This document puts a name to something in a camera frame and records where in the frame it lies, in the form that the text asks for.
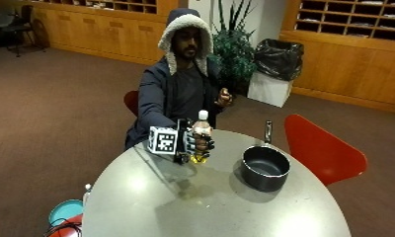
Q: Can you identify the clear bottle with white cap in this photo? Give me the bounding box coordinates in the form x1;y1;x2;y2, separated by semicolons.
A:
190;110;215;164

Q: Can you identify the white marker cube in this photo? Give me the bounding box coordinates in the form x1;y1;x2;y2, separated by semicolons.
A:
147;125;180;155

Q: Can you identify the black saucepan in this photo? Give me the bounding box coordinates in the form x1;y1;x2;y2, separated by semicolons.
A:
242;119;292;193

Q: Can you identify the red chair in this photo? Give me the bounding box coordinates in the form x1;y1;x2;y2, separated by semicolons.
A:
123;90;142;117
283;114;368;188

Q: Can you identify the the person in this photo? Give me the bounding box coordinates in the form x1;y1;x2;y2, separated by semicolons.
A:
124;8;235;151

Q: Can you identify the white bin with black bag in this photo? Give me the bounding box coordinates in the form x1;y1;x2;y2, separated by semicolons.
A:
247;38;306;109

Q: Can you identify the green potted plant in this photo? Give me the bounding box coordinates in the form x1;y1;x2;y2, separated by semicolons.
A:
208;0;259;95

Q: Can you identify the small clear bottle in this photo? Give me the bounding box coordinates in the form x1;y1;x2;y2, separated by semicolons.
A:
82;183;94;208

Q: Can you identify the teal round plate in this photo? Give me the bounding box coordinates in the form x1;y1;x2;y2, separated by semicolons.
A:
48;198;84;227

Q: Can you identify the wooden cabinet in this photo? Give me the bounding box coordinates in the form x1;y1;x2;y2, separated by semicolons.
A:
31;6;168;66

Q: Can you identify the wooden pigeonhole shelf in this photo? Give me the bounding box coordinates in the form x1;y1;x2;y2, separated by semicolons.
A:
26;0;180;18
279;0;395;53

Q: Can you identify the black chair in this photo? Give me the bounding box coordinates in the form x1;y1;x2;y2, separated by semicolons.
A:
0;4;48;58

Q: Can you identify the black cable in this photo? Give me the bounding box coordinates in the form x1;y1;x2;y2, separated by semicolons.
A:
43;216;83;237

